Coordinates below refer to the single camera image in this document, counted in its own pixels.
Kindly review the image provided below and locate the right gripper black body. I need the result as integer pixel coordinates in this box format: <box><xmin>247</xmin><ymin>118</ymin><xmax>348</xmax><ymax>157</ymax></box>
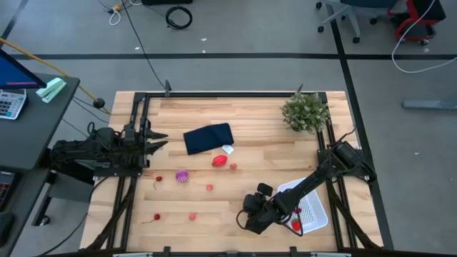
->
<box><xmin>242</xmin><ymin>192</ymin><xmax>286</xmax><ymax>235</ymax></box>

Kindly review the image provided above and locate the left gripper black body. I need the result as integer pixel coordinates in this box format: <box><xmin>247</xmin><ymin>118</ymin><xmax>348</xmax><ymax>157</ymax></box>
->
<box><xmin>123</xmin><ymin>124</ymin><xmax>149</xmax><ymax>168</ymax></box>

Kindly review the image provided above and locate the white perforated plastic basket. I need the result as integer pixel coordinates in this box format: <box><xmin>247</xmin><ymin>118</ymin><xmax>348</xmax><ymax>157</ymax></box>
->
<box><xmin>277</xmin><ymin>177</ymin><xmax>328</xmax><ymax>235</ymax></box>

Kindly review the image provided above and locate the folded navy cloth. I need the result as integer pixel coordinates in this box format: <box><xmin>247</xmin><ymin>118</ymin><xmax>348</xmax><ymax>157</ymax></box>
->
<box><xmin>183</xmin><ymin>122</ymin><xmax>236</xmax><ymax>156</ymax></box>

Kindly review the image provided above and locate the black desk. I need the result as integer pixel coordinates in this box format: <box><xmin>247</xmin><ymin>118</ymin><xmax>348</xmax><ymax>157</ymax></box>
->
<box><xmin>0</xmin><ymin>73</ymin><xmax>96</xmax><ymax>251</ymax></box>

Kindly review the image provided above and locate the mint green stapler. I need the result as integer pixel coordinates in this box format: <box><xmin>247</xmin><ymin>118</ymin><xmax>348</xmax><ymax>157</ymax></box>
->
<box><xmin>35</xmin><ymin>77</ymin><xmax>68</xmax><ymax>104</ymax></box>

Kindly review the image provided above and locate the green potted plant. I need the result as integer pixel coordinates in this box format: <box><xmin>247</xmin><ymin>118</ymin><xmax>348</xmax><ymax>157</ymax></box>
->
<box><xmin>280</xmin><ymin>91</ymin><xmax>331</xmax><ymax>133</ymax></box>

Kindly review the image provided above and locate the grey desk calculator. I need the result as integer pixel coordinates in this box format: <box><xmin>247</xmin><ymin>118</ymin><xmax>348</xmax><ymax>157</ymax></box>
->
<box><xmin>0</xmin><ymin>89</ymin><xmax>28</xmax><ymax>121</ymax></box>

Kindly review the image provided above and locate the black box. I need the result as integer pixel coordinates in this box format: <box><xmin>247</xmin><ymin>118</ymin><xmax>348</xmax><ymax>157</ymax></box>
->
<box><xmin>141</xmin><ymin>0</ymin><xmax>194</xmax><ymax>6</ymax></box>

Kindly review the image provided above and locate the black keyboard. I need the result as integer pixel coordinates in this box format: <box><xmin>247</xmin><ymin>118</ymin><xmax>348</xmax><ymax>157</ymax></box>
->
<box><xmin>0</xmin><ymin>171</ymin><xmax>15</xmax><ymax>211</ymax></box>

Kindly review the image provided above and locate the computer monitor blue screen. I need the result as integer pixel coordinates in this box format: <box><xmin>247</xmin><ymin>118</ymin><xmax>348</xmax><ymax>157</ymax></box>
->
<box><xmin>0</xmin><ymin>48</ymin><xmax>48</xmax><ymax>90</ymax></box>

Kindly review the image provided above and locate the grey table foot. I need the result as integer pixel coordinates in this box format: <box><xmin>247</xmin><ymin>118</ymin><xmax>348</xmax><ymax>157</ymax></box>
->
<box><xmin>401</xmin><ymin>93</ymin><xmax>457</xmax><ymax>111</ymax></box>

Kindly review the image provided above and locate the grey office chair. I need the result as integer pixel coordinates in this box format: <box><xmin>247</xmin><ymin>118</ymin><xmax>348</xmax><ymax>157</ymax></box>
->
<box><xmin>316</xmin><ymin>0</ymin><xmax>401</xmax><ymax>44</ymax></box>

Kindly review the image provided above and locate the red cart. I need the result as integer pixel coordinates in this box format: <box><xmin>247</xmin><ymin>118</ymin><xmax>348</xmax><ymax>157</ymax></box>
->
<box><xmin>388</xmin><ymin>0</ymin><xmax>447</xmax><ymax>46</ymax></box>

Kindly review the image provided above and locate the black metal table frame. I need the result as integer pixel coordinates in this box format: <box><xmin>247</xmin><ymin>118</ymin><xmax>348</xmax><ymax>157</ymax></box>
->
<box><xmin>80</xmin><ymin>91</ymin><xmax>385</xmax><ymax>257</ymax></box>

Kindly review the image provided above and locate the long black floor cable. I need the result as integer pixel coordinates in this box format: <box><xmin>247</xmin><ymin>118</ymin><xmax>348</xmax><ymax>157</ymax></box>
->
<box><xmin>120</xmin><ymin>0</ymin><xmax>168</xmax><ymax>90</ymax></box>

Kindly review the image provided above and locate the coiled black cable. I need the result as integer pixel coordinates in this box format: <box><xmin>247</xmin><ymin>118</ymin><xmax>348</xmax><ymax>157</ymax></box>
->
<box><xmin>165</xmin><ymin>6</ymin><xmax>194</xmax><ymax>31</ymax></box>

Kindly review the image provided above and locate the looped white cable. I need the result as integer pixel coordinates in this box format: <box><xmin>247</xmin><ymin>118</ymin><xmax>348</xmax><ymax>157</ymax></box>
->
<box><xmin>109</xmin><ymin>0</ymin><xmax>144</xmax><ymax>26</ymax></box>

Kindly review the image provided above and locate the yellow cable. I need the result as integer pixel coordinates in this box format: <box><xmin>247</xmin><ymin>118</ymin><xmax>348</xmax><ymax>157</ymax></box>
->
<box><xmin>0</xmin><ymin>37</ymin><xmax>111</xmax><ymax>116</ymax></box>

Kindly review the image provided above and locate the white floor cable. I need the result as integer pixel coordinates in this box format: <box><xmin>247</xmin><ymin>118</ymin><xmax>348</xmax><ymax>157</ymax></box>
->
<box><xmin>391</xmin><ymin>0</ymin><xmax>457</xmax><ymax>74</ymax></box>

